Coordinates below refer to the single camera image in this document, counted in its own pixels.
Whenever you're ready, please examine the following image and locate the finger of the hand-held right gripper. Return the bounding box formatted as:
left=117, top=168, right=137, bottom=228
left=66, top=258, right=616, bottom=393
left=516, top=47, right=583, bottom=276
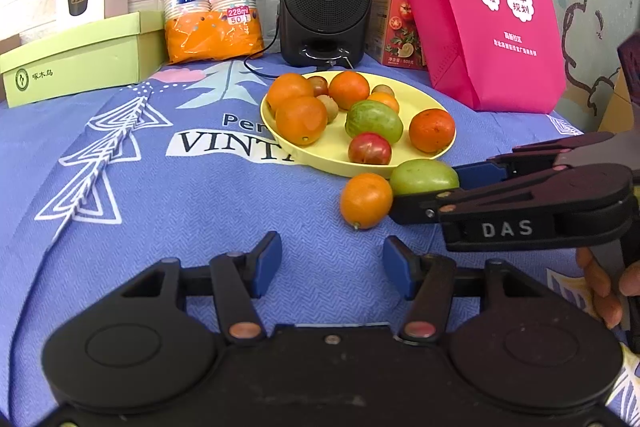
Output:
left=390, top=163, right=632, bottom=226
left=452, top=132, right=617, bottom=190

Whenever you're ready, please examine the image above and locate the large orange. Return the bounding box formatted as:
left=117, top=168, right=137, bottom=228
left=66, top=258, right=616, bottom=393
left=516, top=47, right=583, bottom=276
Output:
left=266, top=73, right=315, bottom=112
left=275, top=96, right=329, bottom=146

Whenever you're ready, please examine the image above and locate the dark orange tangerine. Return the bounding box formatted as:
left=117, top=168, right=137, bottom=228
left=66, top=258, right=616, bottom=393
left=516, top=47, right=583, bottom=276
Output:
left=328, top=71, right=371, bottom=111
left=409, top=108, right=457, bottom=154

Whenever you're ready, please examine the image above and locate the black speaker cable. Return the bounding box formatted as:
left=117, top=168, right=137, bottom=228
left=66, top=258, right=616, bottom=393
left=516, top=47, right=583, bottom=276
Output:
left=243, top=22, right=357, bottom=82

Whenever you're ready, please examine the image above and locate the red juice carton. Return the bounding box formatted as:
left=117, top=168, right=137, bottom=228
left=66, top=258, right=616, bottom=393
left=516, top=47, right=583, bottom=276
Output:
left=367, top=0, right=428, bottom=70

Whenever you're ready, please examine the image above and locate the blue printed tablecloth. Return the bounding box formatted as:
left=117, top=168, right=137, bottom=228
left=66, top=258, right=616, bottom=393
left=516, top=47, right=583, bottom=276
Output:
left=0, top=52, right=640, bottom=427

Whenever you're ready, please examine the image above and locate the yellow plate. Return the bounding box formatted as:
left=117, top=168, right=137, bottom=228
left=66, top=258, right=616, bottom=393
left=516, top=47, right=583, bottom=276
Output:
left=260, top=70, right=457, bottom=178

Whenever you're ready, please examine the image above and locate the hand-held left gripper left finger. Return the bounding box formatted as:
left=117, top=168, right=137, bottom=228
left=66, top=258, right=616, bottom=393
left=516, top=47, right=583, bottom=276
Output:
left=107, top=231, right=283, bottom=345

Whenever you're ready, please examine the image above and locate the green tomato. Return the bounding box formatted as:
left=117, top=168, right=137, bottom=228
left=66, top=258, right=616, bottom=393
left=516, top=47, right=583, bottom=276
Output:
left=344, top=101, right=404, bottom=145
left=389, top=159, right=460, bottom=196

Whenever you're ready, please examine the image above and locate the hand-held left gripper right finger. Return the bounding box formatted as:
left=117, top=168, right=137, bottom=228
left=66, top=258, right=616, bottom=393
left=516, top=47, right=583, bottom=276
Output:
left=382, top=236, right=556, bottom=343

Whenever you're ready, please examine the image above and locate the person's right hand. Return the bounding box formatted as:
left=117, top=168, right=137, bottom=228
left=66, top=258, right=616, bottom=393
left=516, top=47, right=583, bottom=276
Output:
left=575, top=247, right=640, bottom=330

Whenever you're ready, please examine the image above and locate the green shoe box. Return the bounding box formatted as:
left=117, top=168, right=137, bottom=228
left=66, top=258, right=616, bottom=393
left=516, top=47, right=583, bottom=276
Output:
left=0, top=11, right=171, bottom=108

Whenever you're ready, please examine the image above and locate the brown cardboard carton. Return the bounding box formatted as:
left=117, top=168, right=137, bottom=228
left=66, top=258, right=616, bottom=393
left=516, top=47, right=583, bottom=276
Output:
left=597, top=67, right=640, bottom=135

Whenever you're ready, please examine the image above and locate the small yellow-orange citrus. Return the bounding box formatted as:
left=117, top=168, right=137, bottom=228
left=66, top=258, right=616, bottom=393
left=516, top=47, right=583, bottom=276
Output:
left=366, top=92, right=401, bottom=114

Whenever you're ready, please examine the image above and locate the pink tote bag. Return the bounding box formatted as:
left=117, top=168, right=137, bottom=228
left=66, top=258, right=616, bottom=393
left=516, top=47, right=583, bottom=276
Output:
left=372, top=0, right=568, bottom=114

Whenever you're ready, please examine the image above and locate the medium orange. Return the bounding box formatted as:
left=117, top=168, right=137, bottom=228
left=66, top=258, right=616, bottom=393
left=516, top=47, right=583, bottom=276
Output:
left=340, top=173, right=394, bottom=230

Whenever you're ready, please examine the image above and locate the red tomato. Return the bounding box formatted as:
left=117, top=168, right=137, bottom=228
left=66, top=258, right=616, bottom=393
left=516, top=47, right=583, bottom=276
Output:
left=348, top=132, right=392, bottom=166

